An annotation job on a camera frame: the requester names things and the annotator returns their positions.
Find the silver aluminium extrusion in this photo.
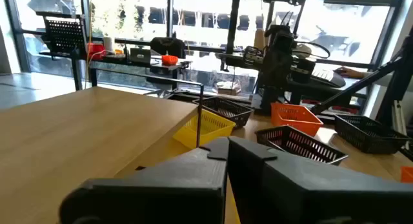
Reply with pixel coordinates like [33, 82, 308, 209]
[392, 99, 408, 137]

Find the red container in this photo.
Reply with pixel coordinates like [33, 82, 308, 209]
[86, 42, 106, 61]

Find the cardboard box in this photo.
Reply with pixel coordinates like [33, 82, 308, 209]
[214, 81, 242, 96]

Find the white paper roll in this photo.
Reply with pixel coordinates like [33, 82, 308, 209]
[103, 36, 116, 54]

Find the small orange tray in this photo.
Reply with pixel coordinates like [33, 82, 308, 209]
[161, 54, 179, 66]

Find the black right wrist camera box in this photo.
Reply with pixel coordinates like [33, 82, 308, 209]
[265, 25, 295, 54]

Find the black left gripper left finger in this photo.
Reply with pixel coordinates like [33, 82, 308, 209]
[59, 136, 230, 224]

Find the person's forearm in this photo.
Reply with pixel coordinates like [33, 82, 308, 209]
[363, 70, 413, 89]

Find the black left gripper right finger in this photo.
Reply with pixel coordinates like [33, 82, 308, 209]
[227, 136, 413, 224]

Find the black metal side table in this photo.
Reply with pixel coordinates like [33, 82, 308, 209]
[38, 50, 192, 91]

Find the beige cylinder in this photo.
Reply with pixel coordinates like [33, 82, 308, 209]
[253, 28, 267, 50]

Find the black slotted plastic basket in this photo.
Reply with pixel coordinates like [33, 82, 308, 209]
[334, 114, 412, 155]
[192, 96, 255, 128]
[254, 125, 349, 167]

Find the dark grey box device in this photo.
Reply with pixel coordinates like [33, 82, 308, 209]
[128, 47, 152, 65]

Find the yellow slotted plastic basket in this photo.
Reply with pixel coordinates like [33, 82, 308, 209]
[172, 109, 237, 150]

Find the black bag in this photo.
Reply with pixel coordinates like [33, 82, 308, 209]
[150, 36, 187, 59]

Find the black aluminium rig frame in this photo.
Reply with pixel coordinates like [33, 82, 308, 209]
[311, 25, 413, 128]

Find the person's hand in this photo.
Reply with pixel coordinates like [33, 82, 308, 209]
[334, 66, 365, 79]

